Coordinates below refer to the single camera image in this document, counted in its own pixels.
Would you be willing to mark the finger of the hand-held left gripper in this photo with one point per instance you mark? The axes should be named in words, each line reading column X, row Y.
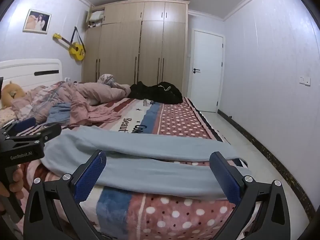
column 23, row 125
column 47, row 131

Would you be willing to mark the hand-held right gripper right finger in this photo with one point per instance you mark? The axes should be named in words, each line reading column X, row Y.
column 226, row 177

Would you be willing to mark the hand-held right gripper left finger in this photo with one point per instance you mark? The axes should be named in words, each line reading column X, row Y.
column 91, row 177

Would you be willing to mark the light blue pants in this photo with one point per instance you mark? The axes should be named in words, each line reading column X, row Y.
column 150, row 165

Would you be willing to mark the person's left hand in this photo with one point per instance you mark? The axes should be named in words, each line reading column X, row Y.
column 15, row 180

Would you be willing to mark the floral pillow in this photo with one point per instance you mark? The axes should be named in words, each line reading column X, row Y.
column 6, row 117

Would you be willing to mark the blue cloth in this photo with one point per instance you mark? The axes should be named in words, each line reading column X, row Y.
column 60, row 113

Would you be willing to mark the tan plush toy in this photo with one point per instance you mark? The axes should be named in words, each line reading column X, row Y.
column 11, row 92

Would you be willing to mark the pink duvet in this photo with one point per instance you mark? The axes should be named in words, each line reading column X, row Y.
column 82, row 97

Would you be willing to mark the dotted striped printed blanket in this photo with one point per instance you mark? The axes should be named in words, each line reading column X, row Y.
column 180, row 212

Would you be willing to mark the white bed headboard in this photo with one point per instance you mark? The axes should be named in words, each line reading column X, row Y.
column 25, row 66

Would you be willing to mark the yellow guitar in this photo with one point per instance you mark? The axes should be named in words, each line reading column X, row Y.
column 76, row 50

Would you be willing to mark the small glass item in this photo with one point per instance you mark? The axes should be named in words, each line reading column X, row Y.
column 145, row 102

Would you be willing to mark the white door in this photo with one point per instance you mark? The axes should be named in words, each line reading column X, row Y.
column 207, row 72

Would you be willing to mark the black clothes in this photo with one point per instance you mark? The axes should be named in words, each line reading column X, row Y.
column 160, row 92

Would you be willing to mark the beige wooden wardrobe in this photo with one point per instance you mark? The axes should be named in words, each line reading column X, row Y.
column 137, row 47

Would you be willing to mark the white folded bedding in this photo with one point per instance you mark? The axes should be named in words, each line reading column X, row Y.
column 96, row 17

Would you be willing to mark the framed wall photo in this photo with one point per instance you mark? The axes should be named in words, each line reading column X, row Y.
column 37, row 21

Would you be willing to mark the white wall socket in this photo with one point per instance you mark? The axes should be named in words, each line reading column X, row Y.
column 305, row 80

